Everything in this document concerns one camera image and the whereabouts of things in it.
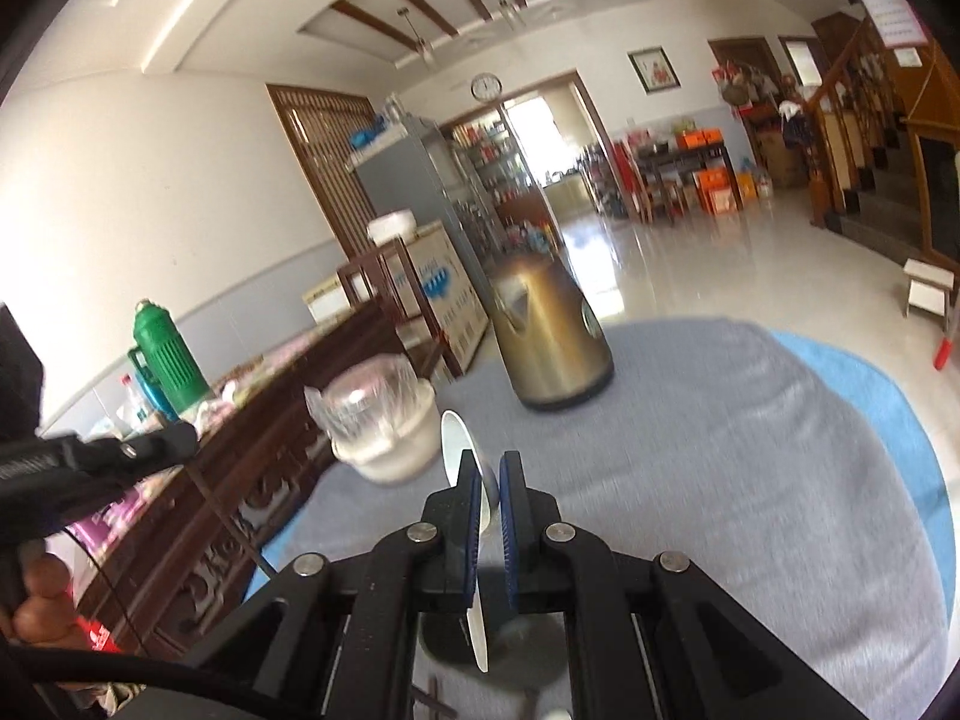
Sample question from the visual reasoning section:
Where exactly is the white plastic spoon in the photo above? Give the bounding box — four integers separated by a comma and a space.
441, 410, 496, 674

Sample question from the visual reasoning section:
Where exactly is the left hand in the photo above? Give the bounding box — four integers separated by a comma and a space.
2, 541, 91, 652

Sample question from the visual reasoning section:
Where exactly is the white plastic basin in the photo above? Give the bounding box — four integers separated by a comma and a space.
332, 379, 441, 486

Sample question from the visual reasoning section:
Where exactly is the green thermos flask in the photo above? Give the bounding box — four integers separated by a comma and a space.
127, 299, 210, 415

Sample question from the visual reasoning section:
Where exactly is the gold electric kettle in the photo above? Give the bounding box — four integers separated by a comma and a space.
490, 252, 615, 411

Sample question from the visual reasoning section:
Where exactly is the grey table cloth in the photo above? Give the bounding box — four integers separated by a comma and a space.
245, 317, 955, 720

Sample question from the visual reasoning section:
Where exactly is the dark carved wooden sideboard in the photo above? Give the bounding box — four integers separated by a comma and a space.
76, 302, 404, 660

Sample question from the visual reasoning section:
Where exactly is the white chest freezer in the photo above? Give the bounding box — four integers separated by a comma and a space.
382, 221, 488, 377

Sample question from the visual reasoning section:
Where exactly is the grey refrigerator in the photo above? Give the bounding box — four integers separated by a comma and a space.
347, 114, 506, 291

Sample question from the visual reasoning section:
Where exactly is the white small stool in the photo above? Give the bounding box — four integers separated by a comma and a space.
903, 259, 955, 327

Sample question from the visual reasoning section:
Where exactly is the wooden staircase railing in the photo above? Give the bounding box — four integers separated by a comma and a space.
807, 13, 958, 271

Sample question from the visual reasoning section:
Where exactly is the round wall clock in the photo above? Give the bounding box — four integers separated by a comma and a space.
470, 71, 503, 103

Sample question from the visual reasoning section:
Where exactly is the framed wall picture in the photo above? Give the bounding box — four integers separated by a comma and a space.
628, 47, 680, 94

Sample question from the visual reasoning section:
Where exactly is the wall calendar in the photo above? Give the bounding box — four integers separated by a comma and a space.
861, 0, 929, 49

